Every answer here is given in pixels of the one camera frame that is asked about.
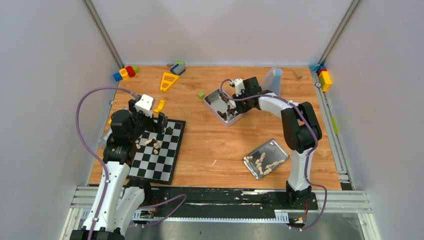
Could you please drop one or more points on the yellow cylinder block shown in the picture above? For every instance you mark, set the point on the yellow cylinder block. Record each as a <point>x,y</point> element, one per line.
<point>124,74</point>

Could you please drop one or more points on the clear plastic container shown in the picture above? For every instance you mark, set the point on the clear plastic container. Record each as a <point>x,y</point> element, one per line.
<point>272,81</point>

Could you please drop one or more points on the blue grey toy block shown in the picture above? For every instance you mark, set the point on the blue grey toy block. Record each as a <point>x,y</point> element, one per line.
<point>179,68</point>

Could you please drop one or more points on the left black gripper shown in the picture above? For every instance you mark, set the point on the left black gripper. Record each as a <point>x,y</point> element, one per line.
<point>148,119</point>

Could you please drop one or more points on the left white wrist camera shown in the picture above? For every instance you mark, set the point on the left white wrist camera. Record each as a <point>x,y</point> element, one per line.
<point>145,105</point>

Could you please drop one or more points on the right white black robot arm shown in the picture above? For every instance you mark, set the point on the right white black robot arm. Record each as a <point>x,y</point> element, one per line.
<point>301,131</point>

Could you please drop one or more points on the black white chessboard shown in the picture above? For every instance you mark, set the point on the black white chessboard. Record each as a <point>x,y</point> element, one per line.
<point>157,157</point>

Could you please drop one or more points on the yellow triangular toy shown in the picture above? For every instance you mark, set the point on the yellow triangular toy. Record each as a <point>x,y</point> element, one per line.
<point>167,81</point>

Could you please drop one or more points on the small wooden block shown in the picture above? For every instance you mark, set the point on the small wooden block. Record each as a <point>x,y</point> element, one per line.
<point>297,74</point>

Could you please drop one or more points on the yellow lego brick stack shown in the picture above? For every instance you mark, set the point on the yellow lego brick stack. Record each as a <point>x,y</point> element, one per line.
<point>325,80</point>

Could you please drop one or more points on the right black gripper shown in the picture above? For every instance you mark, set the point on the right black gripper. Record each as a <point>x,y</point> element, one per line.
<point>240,108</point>

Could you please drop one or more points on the white metal box dark pieces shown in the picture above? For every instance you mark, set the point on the white metal box dark pieces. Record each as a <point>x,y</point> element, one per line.
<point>223,109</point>

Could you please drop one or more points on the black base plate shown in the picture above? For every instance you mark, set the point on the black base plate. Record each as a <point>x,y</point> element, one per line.
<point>222,203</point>

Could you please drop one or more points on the blue cube block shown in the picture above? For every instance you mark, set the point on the blue cube block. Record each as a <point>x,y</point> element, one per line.
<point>117,77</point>

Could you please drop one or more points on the red cylinder block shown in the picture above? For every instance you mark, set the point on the red cylinder block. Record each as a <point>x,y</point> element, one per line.
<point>130,71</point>

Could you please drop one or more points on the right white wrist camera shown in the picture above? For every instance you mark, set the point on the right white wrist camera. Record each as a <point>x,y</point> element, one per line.
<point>239,86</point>

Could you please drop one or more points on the yellow curved toy piece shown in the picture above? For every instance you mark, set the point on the yellow curved toy piece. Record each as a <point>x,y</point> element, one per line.
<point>160,106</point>

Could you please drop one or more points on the silver metal tray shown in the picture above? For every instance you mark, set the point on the silver metal tray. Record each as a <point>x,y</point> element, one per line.
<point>265,159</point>

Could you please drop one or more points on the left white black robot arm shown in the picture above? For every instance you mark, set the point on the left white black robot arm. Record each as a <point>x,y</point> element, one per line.
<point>113,206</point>

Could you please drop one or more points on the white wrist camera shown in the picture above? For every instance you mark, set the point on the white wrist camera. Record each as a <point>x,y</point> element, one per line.
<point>239,86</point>
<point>145,105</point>

